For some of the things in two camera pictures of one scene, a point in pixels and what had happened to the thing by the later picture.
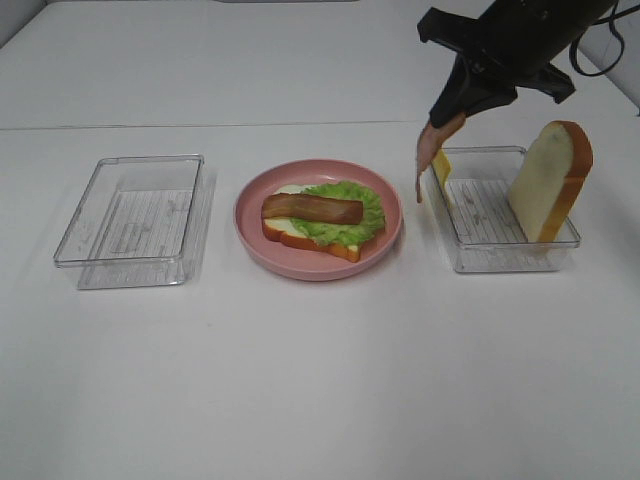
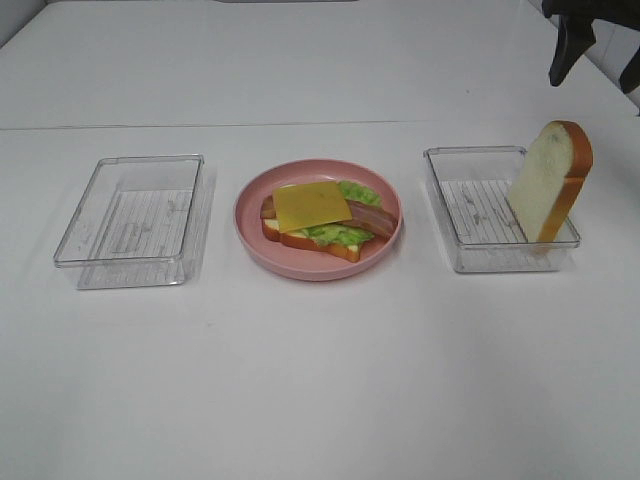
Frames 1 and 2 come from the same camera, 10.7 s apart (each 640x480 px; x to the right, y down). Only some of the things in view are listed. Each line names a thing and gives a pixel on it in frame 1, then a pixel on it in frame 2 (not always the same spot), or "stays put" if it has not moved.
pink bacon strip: (430, 143) to (372, 218)
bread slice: (283, 229) stays put
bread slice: (549, 178) stays put
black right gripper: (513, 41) to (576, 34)
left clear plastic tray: (136, 225) stays put
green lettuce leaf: (341, 234) stays put
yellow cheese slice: (442, 167) to (309, 204)
